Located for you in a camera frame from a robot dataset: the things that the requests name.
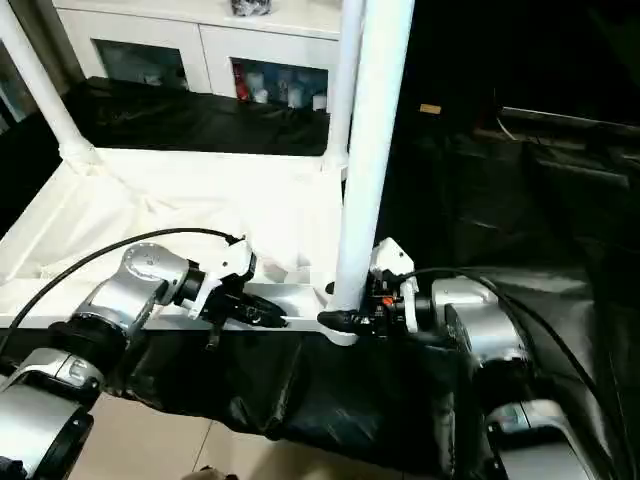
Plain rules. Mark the dark bundle of small parts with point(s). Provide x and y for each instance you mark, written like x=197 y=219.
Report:
x=251 y=7

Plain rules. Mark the white plastic table leg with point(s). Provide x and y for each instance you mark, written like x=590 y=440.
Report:
x=347 y=75
x=40 y=85
x=370 y=150

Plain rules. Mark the white cabinet with glass doors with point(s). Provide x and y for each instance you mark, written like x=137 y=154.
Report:
x=200 y=35

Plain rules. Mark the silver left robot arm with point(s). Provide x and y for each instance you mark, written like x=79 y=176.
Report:
x=120 y=295

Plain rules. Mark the red bottle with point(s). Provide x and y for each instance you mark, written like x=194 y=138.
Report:
x=243 y=85

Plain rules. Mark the grey and blue curtain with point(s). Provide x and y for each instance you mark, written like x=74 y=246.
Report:
x=60 y=50

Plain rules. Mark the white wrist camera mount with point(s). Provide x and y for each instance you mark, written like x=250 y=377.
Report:
x=227 y=260
x=395 y=260

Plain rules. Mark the white plastic table top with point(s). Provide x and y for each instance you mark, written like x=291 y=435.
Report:
x=175 y=190

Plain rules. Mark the small tan tag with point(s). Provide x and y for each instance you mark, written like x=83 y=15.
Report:
x=430 y=109

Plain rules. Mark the black flat panel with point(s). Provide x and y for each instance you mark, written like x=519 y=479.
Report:
x=575 y=117

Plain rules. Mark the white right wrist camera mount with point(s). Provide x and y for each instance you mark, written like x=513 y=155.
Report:
x=395 y=260

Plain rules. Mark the black plastic mat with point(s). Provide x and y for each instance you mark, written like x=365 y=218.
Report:
x=500 y=225

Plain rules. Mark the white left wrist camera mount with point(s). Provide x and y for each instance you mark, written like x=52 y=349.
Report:
x=227 y=260

